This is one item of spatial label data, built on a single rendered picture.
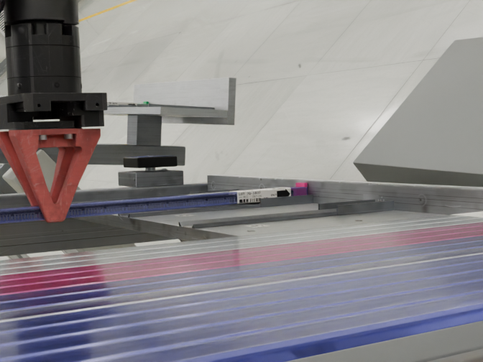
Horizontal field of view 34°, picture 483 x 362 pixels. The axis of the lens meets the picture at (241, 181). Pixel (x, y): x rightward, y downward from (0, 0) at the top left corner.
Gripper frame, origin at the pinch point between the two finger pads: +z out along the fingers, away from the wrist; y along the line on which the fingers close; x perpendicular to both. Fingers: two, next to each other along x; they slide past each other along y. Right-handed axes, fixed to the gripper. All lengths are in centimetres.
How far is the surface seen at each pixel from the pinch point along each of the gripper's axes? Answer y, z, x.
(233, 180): -12.9, -0.3, 25.2
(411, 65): -124, -23, 161
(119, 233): -18.7, 5.0, 13.9
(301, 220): 13.4, 1.0, 14.9
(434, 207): 17.1, 0.6, 25.1
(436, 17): -130, -40, 179
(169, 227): 8.5, 1.1, 6.1
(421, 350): 48.6, -1.0, -7.7
